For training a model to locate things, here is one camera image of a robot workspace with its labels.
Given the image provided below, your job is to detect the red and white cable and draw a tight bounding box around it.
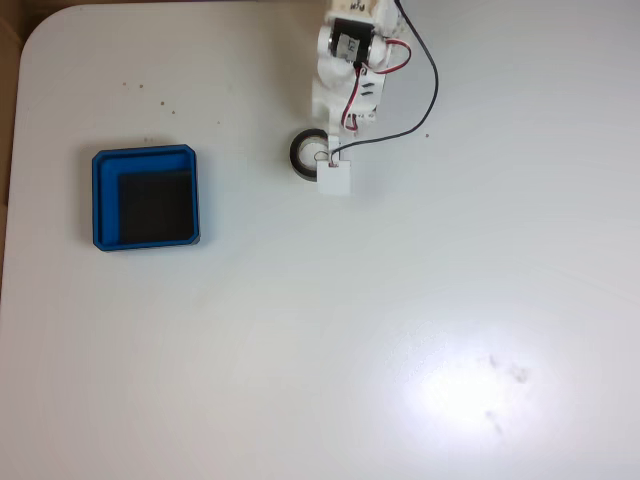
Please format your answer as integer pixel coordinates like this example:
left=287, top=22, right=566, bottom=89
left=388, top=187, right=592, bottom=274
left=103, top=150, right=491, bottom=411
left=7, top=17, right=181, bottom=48
left=341, top=38, right=414, bottom=137

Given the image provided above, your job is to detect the white camera box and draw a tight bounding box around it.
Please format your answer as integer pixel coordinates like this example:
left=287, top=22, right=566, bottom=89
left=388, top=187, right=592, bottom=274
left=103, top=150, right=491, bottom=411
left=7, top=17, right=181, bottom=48
left=317, top=130, right=356, bottom=198

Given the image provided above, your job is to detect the black foam pad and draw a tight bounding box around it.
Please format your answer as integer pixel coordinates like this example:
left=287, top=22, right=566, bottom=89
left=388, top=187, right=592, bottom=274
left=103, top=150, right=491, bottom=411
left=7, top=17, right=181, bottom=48
left=116, top=170, right=196, bottom=242

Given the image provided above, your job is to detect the blue box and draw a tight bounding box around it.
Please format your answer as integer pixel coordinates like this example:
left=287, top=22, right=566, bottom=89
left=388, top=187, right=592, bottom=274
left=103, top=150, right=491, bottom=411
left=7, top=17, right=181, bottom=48
left=91, top=143, right=202, bottom=253

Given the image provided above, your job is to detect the black tape roll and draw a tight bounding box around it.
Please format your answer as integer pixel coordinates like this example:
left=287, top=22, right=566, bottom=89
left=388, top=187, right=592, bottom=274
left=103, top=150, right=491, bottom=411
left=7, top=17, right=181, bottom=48
left=288, top=128, right=332, bottom=183

